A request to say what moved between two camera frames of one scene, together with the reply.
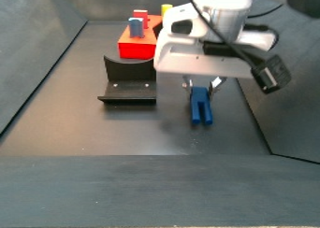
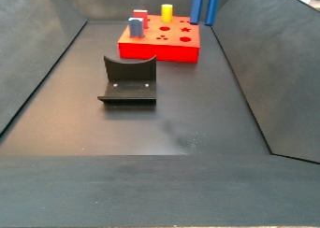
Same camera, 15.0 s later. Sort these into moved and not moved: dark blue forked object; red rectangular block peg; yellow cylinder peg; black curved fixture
Moved: dark blue forked object
Not moved: red rectangular block peg; yellow cylinder peg; black curved fixture
